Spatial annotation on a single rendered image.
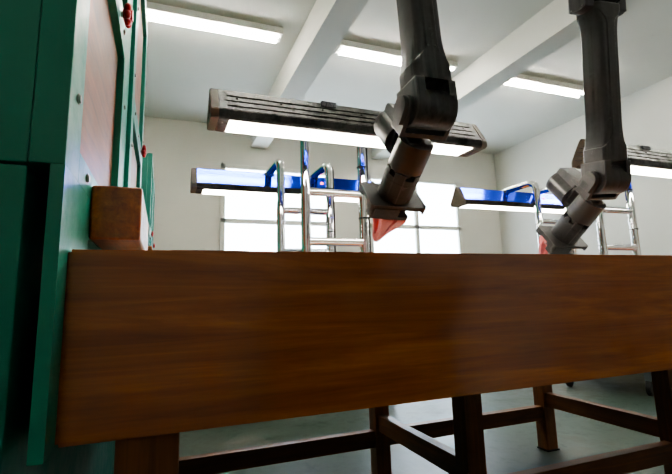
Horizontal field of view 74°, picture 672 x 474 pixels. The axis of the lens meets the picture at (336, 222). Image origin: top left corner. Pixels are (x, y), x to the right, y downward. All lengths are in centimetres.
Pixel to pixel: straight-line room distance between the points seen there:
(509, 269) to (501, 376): 15
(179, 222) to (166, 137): 110
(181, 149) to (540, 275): 563
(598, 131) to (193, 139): 551
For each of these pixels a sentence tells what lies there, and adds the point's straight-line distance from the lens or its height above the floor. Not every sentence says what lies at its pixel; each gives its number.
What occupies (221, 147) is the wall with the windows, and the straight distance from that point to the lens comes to 616.
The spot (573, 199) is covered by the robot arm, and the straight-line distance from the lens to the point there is 109.
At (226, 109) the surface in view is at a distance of 87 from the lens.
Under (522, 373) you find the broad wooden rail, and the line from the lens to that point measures 70.
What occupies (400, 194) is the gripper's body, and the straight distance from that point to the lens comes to 72.
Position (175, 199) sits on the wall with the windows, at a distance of 593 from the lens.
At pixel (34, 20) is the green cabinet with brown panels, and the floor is 98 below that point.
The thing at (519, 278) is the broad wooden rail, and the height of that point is 73.
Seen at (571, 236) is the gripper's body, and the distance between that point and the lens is 108.
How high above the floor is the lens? 71
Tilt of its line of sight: 9 degrees up
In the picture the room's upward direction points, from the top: 2 degrees counter-clockwise
